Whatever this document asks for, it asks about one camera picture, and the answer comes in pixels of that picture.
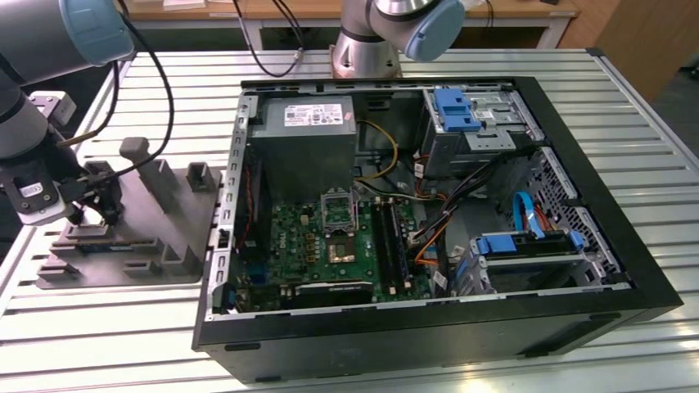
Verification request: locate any grey power supply unit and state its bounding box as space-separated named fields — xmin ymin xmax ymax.
xmin=249 ymin=96 xmax=361 ymax=197

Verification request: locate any black PC case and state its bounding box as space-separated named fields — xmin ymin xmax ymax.
xmin=190 ymin=75 xmax=685 ymax=385

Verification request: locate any green motherboard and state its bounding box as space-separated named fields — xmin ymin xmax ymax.
xmin=233 ymin=179 xmax=437 ymax=314

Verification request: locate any black CPU socket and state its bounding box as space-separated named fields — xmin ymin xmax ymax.
xmin=326 ymin=231 xmax=366 ymax=267

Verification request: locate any brown wooden cabinet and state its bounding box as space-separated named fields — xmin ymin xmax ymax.
xmin=557 ymin=0 xmax=699 ymax=103

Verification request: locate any orange wire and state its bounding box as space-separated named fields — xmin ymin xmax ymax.
xmin=413 ymin=241 xmax=442 ymax=268

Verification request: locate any black cable with silver plug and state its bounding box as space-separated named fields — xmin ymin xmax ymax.
xmin=233 ymin=0 xmax=305 ymax=78

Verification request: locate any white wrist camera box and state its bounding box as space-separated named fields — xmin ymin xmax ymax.
xmin=27 ymin=90 xmax=79 ymax=124
xmin=0 ymin=169 xmax=70 ymax=227

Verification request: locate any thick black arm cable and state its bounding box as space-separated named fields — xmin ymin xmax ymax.
xmin=82 ymin=0 xmax=178 ymax=183

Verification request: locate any yellow wire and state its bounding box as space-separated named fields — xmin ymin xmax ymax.
xmin=353 ymin=120 xmax=399 ymax=181

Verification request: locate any RAM stick with blue label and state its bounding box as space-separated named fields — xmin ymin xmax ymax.
xmin=389 ymin=199 xmax=415 ymax=290

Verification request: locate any grey metal drive cage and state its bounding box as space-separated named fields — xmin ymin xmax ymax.
xmin=423 ymin=84 xmax=547 ymax=178
xmin=467 ymin=228 xmax=633 ymax=296

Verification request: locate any black cable bundle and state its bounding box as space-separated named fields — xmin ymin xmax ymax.
xmin=409 ymin=142 xmax=539 ymax=246

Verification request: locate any black graphics card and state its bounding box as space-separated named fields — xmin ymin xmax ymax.
xmin=281 ymin=279 xmax=377 ymax=311

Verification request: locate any green RAM stick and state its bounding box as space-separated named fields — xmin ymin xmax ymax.
xmin=75 ymin=241 xmax=161 ymax=254

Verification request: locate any wooden desk with white frame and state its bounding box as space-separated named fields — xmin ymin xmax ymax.
xmin=125 ymin=0 xmax=581 ymax=51

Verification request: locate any blue plastic drive carrier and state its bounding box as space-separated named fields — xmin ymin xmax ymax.
xmin=433 ymin=87 xmax=483 ymax=133

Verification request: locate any black RAM slot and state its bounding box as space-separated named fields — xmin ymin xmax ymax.
xmin=370 ymin=200 xmax=395 ymax=292
xmin=383 ymin=200 xmax=409 ymax=292
xmin=375 ymin=200 xmax=401 ymax=292

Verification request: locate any blue flat data cable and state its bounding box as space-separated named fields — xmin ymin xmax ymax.
xmin=511 ymin=190 xmax=547 ymax=241

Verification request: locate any grey parts rack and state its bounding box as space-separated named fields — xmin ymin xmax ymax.
xmin=35 ymin=137 xmax=226 ymax=291

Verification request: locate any red black twisted wire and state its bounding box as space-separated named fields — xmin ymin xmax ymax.
xmin=243 ymin=165 xmax=259 ymax=242

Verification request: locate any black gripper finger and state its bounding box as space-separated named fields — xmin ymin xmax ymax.
xmin=87 ymin=179 xmax=123 ymax=227
xmin=61 ymin=194 xmax=89 ymax=225

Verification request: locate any blue disk carrier with disk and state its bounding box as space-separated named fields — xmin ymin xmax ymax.
xmin=475 ymin=229 xmax=585 ymax=258

